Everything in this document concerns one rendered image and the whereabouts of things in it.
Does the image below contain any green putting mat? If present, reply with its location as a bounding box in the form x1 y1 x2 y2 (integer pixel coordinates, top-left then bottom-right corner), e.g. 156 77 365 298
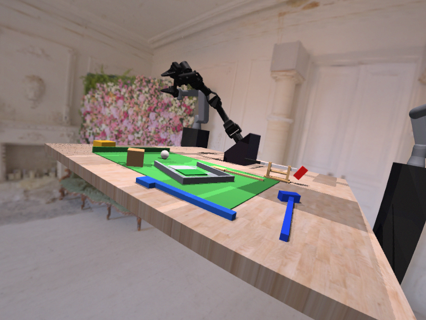
94 152 280 209

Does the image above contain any white golf ball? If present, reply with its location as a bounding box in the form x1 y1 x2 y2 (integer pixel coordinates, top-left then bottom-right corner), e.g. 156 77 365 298
160 150 169 159

